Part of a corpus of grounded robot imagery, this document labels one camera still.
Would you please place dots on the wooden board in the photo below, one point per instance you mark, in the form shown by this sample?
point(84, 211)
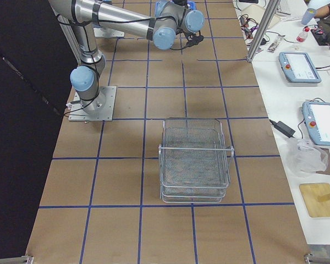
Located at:
point(316, 197)

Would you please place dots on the teach pendant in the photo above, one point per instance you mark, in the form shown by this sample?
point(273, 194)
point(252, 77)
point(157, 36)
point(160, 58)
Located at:
point(298, 67)
point(317, 119)

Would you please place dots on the plastic water bottle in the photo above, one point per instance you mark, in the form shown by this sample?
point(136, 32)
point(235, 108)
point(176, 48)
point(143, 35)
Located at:
point(303, 35)

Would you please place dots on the aluminium frame post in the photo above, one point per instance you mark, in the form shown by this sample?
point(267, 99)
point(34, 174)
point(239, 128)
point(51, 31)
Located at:
point(262, 28)

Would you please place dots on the wire mesh shelf basket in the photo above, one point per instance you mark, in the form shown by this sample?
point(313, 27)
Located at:
point(193, 161)

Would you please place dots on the black power adapter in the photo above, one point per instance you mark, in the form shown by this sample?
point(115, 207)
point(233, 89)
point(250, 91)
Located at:
point(284, 129)

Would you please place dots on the far teach pendant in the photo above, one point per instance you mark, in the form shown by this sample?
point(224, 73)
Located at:
point(298, 67)

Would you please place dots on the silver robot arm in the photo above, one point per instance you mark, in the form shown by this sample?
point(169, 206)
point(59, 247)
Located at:
point(170, 19)

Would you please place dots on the near teach pendant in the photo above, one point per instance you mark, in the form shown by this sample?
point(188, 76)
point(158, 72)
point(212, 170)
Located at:
point(317, 119)

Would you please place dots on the clear plastic bag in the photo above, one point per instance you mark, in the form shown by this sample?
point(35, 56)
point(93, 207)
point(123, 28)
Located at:
point(303, 156)

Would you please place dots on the blue plastic tray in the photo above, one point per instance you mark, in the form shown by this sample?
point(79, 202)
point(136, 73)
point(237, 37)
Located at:
point(191, 5)

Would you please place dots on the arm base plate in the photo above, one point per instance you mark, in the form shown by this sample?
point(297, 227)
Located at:
point(100, 109)
point(107, 33)

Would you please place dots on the beige plastic tray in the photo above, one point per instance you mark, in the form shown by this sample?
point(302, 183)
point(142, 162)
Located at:
point(256, 12)

